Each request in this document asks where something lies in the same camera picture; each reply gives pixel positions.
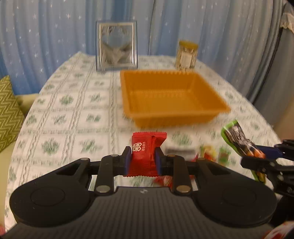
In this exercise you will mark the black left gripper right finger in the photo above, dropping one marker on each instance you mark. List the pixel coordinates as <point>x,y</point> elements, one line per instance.
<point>175,166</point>

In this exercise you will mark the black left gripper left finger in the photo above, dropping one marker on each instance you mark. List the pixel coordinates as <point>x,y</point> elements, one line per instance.
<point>109,167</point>

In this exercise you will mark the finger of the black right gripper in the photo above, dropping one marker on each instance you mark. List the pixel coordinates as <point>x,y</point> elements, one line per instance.
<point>282,150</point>
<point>268,167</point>

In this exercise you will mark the small red candy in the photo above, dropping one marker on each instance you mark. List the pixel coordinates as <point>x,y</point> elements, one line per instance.
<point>163,181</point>

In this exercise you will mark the clear packet dark snack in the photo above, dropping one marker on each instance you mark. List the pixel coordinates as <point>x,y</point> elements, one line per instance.
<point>188,153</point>

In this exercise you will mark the red square snack packet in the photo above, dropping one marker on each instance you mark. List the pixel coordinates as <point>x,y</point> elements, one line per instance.
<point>143,153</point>

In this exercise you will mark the yellow green candy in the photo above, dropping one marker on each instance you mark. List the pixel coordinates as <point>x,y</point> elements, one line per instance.
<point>207,152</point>

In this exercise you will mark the green brown candy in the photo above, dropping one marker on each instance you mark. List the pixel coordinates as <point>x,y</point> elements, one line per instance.
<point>223,156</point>

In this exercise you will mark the green black snack bar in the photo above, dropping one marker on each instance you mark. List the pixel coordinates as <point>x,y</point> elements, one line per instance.
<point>234,136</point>

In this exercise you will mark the green floral tablecloth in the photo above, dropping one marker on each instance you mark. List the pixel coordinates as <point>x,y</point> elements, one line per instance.
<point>79,113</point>

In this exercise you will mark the orange plastic tray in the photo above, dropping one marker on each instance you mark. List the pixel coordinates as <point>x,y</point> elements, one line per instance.
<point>167,98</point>

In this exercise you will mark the nut jar with gold lid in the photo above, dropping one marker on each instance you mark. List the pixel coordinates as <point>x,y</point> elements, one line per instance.
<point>186,55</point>

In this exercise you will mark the green zigzag cushion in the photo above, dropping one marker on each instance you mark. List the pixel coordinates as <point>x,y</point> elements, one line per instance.
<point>12,117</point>

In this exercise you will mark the blue star curtain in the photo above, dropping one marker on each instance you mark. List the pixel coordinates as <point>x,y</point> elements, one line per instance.
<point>235,38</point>

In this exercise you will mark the silver sand art frame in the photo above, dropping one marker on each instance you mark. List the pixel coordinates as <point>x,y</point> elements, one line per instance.
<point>116,45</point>

